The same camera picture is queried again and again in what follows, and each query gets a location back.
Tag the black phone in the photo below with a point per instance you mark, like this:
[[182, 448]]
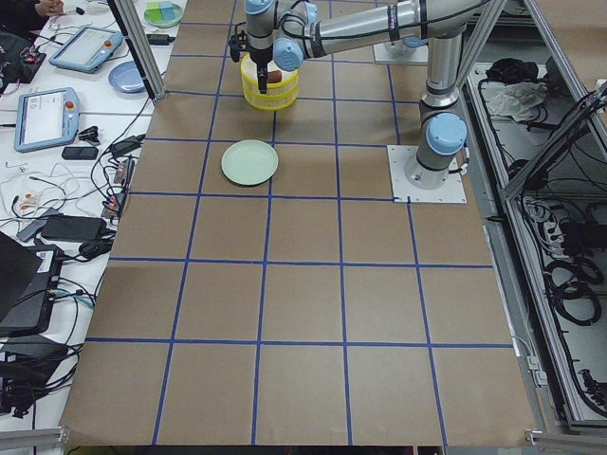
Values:
[[78, 153]]

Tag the brown bun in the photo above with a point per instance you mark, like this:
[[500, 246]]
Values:
[[274, 76]]

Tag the aluminium frame post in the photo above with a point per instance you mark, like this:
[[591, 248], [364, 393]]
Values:
[[126, 16]]

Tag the pale green plate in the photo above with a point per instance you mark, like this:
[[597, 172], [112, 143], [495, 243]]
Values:
[[249, 162]]

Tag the teach pendant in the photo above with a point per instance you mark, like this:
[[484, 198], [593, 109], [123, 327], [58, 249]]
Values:
[[46, 119], [87, 49]]

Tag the upper teach pendant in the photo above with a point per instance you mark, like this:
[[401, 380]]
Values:
[[87, 49]]

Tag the black power brick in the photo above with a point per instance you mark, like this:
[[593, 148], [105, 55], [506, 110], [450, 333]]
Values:
[[65, 228]]

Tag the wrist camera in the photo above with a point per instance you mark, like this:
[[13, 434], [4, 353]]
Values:
[[238, 43]]

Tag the lower teach pendant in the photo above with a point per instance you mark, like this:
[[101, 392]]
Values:
[[46, 119]]

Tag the black power adapter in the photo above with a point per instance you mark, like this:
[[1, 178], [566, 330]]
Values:
[[157, 39]]

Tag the blue plate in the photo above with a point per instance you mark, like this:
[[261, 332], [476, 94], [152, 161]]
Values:
[[126, 79]]

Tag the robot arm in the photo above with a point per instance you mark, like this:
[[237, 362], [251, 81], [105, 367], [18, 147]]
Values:
[[287, 33]]

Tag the green plate with blocks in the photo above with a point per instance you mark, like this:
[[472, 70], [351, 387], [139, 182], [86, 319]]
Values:
[[163, 14]]

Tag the black laptop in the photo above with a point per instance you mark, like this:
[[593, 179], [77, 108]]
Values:
[[29, 275]]

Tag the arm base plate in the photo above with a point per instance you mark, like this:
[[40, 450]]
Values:
[[411, 183], [388, 53]]

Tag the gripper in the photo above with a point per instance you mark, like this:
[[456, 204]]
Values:
[[260, 58]]

